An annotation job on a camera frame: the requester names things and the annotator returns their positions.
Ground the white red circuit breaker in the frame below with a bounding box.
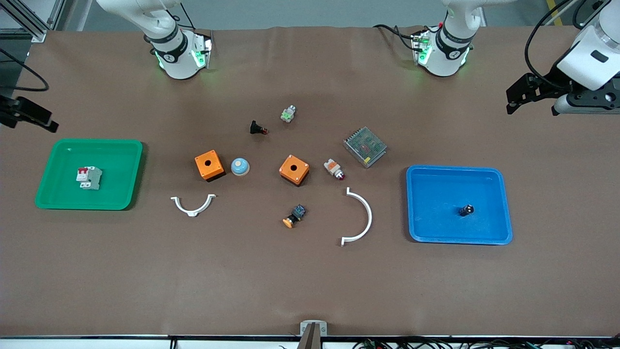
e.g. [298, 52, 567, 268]
[75, 165, 103, 190]

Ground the green plastic tray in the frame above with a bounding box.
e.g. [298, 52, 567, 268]
[35, 139, 144, 211]

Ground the blue plastic tray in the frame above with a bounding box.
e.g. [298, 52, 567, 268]
[406, 165, 513, 245]

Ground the metal mesh power supply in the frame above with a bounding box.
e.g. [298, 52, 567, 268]
[343, 127, 388, 169]

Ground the small white pipe clamp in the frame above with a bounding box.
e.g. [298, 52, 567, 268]
[170, 194, 217, 218]

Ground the orange button box with hole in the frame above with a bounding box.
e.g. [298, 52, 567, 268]
[194, 150, 226, 182]
[279, 155, 310, 187]

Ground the brown table cover mat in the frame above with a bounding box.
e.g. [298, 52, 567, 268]
[0, 27, 620, 338]

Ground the large white pipe clamp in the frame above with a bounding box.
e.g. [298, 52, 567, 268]
[341, 188, 373, 247]

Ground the white orange red indicator light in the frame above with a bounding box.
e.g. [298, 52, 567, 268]
[324, 158, 346, 181]

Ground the orange head push button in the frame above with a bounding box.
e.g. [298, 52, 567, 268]
[282, 204, 307, 229]

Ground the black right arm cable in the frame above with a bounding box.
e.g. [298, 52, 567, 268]
[0, 48, 50, 93]

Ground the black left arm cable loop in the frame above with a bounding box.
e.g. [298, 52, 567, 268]
[524, 0, 608, 91]

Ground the aluminium frame profile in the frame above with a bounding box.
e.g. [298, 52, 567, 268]
[0, 0, 66, 43]

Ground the black left base cable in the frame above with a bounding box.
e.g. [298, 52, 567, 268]
[372, 23, 418, 52]

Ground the black cable bundle under table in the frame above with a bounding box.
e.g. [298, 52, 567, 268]
[353, 336, 620, 349]

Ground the grey metal table bracket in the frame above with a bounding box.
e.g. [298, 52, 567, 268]
[300, 320, 328, 349]

